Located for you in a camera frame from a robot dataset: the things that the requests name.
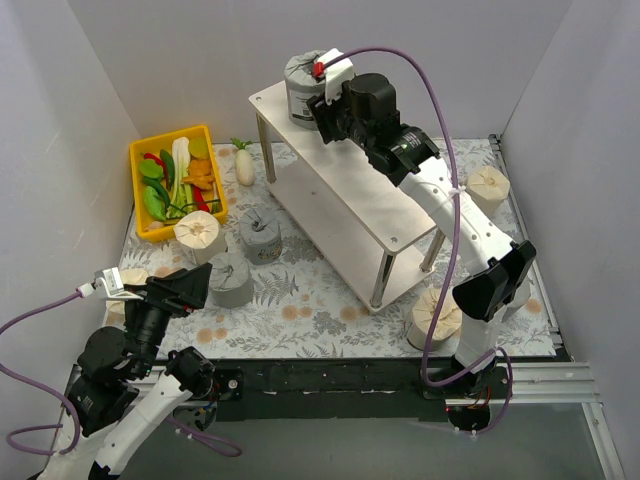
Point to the yellow green fruit toy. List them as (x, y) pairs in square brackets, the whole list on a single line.
[(199, 148)]

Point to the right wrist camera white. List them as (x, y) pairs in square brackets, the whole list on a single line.
[(332, 74)]

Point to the orange ginger toy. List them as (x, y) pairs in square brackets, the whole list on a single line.
[(200, 174)]

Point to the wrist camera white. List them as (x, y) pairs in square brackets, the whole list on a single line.
[(109, 285), (332, 74)]

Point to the grey roll with cartoon label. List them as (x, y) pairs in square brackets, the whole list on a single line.
[(231, 283)]

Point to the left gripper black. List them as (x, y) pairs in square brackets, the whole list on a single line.
[(163, 295)]

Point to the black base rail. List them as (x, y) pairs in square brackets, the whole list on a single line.
[(358, 388)]

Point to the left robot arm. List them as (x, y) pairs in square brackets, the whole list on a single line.
[(112, 418)]

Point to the floral table mat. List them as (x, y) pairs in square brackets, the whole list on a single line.
[(301, 307)]

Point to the grey roll with QR label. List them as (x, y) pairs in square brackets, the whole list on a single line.
[(302, 86)]

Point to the beige roll far left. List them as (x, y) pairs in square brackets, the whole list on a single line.
[(115, 310)]

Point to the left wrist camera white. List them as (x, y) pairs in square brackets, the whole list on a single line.
[(109, 285)]

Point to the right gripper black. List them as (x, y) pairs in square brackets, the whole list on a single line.
[(323, 116)]

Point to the yellow plastic bin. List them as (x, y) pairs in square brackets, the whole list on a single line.
[(188, 198)]

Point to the beige roll near bin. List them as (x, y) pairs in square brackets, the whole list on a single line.
[(200, 236)]

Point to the beige roll back right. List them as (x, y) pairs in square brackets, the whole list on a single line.
[(489, 188)]

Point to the green pepper toy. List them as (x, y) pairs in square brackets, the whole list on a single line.
[(169, 168)]

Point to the white radish toy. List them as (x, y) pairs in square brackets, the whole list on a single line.
[(244, 166)]

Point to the red chili toy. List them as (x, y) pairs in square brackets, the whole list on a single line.
[(159, 162)]

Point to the white bok choy toy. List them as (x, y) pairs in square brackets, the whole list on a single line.
[(180, 155)]

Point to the aluminium frame rail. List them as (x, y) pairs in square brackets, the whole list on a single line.
[(563, 380)]

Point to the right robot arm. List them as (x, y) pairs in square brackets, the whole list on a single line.
[(363, 110)]

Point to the green leafy vegetable toy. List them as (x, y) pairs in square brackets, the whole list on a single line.
[(154, 204)]

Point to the white two-tier shelf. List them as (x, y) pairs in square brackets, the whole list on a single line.
[(363, 226)]

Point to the beige roll front right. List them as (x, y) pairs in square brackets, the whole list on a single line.
[(420, 316)]

